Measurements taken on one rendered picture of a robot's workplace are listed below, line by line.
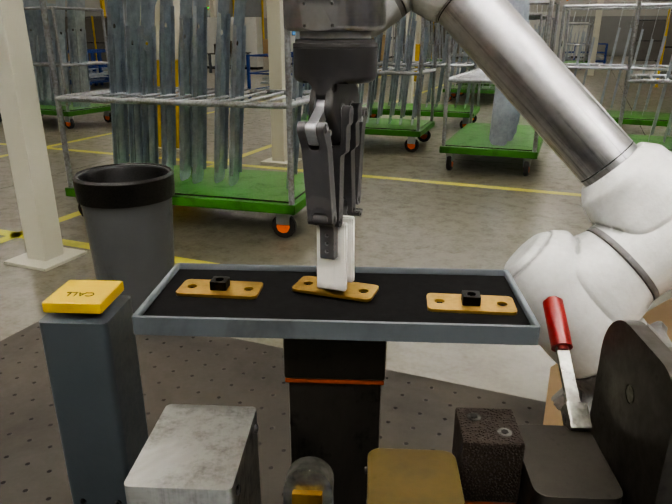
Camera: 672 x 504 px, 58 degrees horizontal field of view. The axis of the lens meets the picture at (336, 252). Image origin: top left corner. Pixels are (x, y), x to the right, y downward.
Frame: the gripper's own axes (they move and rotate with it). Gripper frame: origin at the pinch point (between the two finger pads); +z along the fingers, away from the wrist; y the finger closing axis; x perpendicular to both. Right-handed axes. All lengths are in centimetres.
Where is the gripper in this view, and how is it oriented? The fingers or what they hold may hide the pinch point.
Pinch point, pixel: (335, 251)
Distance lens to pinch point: 60.0
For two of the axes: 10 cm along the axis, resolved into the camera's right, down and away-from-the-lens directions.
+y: -3.3, 3.3, -8.8
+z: 0.0, 9.4, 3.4
